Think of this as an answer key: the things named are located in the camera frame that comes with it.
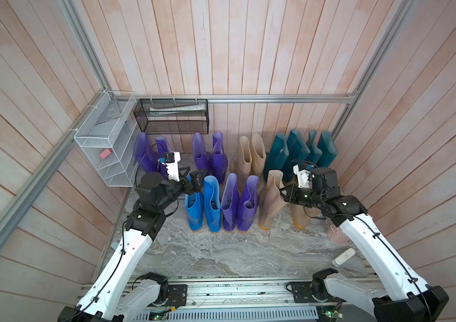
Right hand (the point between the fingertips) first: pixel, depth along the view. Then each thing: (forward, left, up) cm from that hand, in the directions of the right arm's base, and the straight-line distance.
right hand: (278, 189), depth 75 cm
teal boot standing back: (+21, -25, 0) cm, 33 cm away
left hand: (+1, +29, +9) cm, 31 cm away
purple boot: (+15, +30, +1) cm, 34 cm away
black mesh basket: (+46, +49, +1) cm, 67 cm away
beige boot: (-3, +3, -2) cm, 4 cm away
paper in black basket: (+35, +53, +12) cm, 64 cm away
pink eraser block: (+14, +70, +5) cm, 72 cm away
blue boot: (-9, +31, +1) cm, 32 cm away
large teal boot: (+20, -3, -4) cm, 20 cm away
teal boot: (+24, -12, -2) cm, 27 cm away
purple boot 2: (-6, +12, -1) cm, 13 cm away
